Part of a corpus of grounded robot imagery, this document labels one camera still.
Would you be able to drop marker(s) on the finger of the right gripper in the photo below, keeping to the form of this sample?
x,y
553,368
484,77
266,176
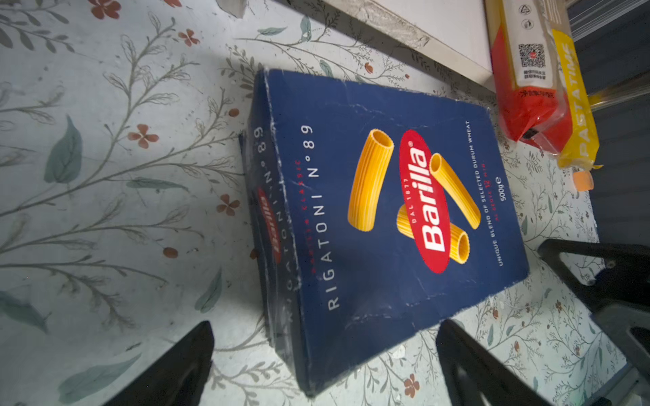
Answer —
x,y
599,274
627,327

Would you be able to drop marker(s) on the white two-tier shelf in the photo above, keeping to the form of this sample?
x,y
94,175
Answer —
x,y
453,33

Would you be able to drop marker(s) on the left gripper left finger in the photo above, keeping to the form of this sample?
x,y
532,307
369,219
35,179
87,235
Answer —
x,y
176,378

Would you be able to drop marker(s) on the red-ended spaghetti bag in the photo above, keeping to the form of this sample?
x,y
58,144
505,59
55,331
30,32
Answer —
x,y
533,107

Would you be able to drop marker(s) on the yellow Pastatime spaghetti bag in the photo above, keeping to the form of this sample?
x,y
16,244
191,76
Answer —
x,y
582,147

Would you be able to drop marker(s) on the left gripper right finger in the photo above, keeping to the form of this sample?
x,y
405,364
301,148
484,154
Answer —
x,y
473,376

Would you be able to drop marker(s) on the blue Barilla rigatoni box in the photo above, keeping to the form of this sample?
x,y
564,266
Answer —
x,y
377,213

